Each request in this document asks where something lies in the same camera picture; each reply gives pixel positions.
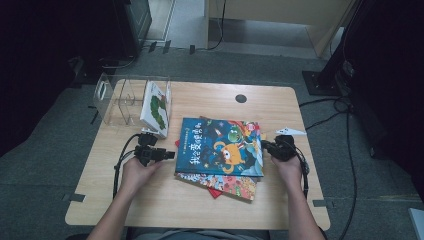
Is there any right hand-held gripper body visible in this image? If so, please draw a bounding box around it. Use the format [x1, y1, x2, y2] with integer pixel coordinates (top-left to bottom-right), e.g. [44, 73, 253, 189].
[266, 126, 307, 162]

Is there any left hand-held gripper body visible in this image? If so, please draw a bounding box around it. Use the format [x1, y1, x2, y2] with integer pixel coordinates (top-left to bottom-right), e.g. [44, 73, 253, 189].
[134, 127, 164, 167]

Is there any dark blue space picture book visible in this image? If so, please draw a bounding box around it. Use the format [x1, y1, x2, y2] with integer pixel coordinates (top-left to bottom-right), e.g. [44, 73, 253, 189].
[174, 117, 265, 178]

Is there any white caterpillar picture book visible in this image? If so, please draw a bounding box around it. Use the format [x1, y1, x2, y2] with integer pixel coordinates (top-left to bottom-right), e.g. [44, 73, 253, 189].
[139, 80, 172, 139]

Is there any red picture book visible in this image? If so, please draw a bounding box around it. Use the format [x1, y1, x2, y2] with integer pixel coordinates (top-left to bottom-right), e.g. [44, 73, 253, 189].
[174, 139, 224, 200]

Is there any clear acrylic book rack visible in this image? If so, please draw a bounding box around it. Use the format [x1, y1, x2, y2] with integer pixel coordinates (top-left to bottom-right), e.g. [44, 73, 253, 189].
[93, 73, 173, 138]

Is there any person's right hand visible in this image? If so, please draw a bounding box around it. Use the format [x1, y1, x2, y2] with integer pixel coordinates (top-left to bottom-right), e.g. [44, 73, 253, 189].
[270, 154, 303, 187]

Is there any person's left hand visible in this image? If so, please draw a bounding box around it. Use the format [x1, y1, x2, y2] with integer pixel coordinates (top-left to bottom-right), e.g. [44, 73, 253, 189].
[119, 157, 164, 198]

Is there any black metal stand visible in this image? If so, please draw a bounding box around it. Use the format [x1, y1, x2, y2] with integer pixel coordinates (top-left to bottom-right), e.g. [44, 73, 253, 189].
[301, 0, 371, 98]

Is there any black cabinet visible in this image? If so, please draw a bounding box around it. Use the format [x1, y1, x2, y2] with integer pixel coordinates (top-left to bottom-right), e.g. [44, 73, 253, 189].
[113, 0, 153, 59]

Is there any dark curtain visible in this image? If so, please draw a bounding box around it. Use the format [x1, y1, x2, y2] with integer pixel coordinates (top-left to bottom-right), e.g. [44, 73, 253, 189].
[0, 0, 116, 158]
[343, 0, 424, 201]

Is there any beige wooden cabinet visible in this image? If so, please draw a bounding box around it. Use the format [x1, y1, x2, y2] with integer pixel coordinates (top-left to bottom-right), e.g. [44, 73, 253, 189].
[204, 0, 354, 58]

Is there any pale grey panel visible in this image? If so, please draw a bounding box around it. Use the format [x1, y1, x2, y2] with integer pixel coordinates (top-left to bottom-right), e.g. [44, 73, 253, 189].
[408, 208, 424, 240]

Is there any right hand-held gripper black cable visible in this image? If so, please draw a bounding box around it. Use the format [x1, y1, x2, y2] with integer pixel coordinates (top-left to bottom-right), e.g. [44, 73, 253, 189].
[283, 138, 310, 199]

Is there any hand-held gripper black cable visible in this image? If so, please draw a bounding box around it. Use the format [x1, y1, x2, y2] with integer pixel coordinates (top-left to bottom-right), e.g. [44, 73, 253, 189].
[283, 138, 310, 199]
[112, 133, 143, 199]

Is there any left hand-held gripper black cable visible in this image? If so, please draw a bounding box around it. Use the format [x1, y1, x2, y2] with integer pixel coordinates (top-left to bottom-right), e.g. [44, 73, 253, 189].
[112, 133, 143, 199]

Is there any black floor cable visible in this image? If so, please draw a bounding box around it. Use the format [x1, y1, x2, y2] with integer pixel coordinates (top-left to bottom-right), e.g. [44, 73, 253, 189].
[338, 109, 359, 240]
[304, 111, 349, 131]
[298, 96, 351, 108]

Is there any hanging black cable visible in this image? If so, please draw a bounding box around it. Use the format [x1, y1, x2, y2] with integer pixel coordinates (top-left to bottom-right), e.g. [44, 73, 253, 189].
[206, 0, 228, 52]

